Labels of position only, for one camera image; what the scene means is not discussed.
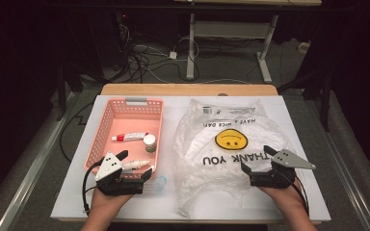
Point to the clear round plastic lid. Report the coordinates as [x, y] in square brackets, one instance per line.
[160, 183]

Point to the white metal desk frame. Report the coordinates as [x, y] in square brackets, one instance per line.
[191, 48]

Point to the small white-capped jar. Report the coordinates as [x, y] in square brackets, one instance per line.
[149, 141]

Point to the person's left hand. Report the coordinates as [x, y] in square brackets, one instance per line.
[106, 205]

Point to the metal floor rail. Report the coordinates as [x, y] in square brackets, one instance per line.
[35, 166]
[343, 173]

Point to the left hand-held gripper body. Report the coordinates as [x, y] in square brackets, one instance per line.
[109, 168]

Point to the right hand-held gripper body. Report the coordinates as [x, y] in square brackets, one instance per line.
[287, 160]

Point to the black metal stand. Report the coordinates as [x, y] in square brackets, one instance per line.
[61, 96]
[326, 102]

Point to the person's right hand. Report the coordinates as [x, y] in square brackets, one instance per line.
[289, 197]

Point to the red and white tube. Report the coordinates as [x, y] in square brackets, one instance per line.
[130, 137]

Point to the white table mat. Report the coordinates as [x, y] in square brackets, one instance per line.
[170, 128]

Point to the pink plastic basket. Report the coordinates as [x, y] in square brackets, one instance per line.
[131, 123]

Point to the white power adapter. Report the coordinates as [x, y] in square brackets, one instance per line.
[173, 55]

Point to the clear plastic bag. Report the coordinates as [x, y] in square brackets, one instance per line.
[205, 144]

